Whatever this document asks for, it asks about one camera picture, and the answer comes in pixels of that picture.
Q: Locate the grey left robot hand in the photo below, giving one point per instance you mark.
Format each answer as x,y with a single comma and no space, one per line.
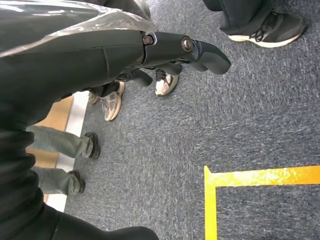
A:
62,59

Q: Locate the person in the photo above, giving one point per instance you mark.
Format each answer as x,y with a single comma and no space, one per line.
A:
164,86
112,104
275,26
62,143

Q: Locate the white-edged wooden panel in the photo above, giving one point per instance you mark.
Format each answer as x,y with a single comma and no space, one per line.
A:
75,126

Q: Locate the yellow floor tape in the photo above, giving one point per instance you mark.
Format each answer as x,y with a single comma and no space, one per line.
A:
210,202

